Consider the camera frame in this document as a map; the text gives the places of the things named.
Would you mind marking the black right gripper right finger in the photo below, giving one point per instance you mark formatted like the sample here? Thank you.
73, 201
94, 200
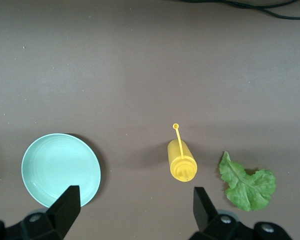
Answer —
205, 217

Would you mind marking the green lettuce leaf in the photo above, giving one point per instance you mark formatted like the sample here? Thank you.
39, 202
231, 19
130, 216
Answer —
250, 190

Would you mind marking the mint green plate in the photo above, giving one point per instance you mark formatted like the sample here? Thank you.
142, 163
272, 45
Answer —
57, 165

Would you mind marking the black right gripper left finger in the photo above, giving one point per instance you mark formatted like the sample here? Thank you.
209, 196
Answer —
62, 215

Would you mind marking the yellow squeeze bottle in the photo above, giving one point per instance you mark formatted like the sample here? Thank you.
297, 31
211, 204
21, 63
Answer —
177, 155

